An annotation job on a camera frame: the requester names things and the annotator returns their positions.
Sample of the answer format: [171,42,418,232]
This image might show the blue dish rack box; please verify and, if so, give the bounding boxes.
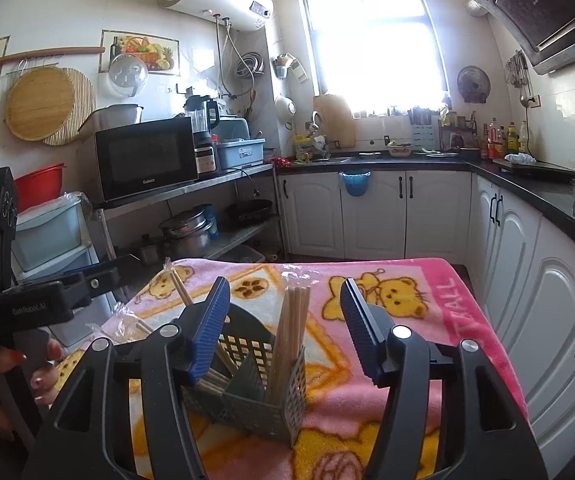
[212,117,266,171]

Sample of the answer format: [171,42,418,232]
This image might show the blue hanging bin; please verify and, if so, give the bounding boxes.
[338,170,372,197]

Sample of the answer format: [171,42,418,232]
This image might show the stack of metal pots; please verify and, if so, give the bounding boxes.
[160,206,214,261]

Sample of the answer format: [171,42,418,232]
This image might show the small wall fan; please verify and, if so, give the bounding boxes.
[456,65,491,104]

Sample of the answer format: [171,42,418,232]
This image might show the black range hood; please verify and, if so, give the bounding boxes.
[467,0,575,76]

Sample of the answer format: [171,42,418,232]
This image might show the hanging steel bowls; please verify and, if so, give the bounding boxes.
[234,50,265,81]

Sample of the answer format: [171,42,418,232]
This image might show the black cooktop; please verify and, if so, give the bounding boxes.
[492,157,575,181]

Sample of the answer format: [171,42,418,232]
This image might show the long wooden rolling pin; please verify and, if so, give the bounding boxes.
[0,46,105,73]

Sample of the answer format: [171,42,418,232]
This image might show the white kitchen cabinets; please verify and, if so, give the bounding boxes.
[274,170,575,466]

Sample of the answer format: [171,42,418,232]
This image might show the grey plastic utensil basket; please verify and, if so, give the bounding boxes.
[180,302,308,448]

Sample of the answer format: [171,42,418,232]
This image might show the kitchen window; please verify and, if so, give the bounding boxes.
[295,0,451,116]

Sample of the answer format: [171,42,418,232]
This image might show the clear plastic food cover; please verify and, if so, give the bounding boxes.
[106,52,149,98]

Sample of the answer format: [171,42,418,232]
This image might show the white plastic pitcher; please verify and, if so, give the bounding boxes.
[90,104,145,131]

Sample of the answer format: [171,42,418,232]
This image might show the chrome sink faucet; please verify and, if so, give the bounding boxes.
[307,110,331,158]

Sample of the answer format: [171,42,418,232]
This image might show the black kitchen countertop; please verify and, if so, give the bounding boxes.
[274,150,575,261]

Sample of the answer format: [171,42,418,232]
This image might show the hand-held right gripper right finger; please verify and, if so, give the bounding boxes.
[340,278,548,480]

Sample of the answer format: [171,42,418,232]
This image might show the black microwave oven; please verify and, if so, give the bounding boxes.
[94,116,199,203]

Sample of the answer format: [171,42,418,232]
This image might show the wooden cutting board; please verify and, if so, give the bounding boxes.
[313,93,357,148]

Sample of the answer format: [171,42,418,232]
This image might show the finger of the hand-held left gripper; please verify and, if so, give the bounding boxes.
[62,254,140,306]

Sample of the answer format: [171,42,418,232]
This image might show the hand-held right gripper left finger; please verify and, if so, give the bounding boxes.
[22,276,232,480]

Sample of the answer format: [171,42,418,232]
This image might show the metal shelf rack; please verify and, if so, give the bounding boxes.
[92,162,288,281]

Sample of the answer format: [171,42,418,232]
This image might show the blue knife block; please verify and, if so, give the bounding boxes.
[410,107,443,153]

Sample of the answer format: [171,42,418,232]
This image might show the white hanging colander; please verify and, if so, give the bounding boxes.
[274,95,297,123]

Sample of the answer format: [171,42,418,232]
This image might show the bundle of chopsticks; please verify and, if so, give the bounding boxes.
[266,271,313,413]

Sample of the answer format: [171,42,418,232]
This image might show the black frying pan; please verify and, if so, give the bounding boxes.
[224,199,274,226]

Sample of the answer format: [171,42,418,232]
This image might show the round bamboo board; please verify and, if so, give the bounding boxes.
[4,66,76,142]

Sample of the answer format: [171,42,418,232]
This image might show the red plastic basin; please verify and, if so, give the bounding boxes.
[13,162,67,213]

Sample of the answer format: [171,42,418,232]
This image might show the plastic drawer cabinet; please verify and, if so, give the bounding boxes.
[11,195,123,348]

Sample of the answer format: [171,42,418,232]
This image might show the round ribbed bamboo mat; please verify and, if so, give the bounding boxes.
[42,67,97,147]

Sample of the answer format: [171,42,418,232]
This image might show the black blender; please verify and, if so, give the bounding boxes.
[183,95,220,178]

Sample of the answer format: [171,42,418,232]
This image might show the pink printed blanket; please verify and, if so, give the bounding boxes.
[52,257,528,480]

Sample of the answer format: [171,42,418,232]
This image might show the row of condiment bottles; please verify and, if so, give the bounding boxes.
[482,117,531,160]

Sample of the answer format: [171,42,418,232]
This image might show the hanging metal cooking utensils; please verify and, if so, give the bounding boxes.
[505,50,533,106]

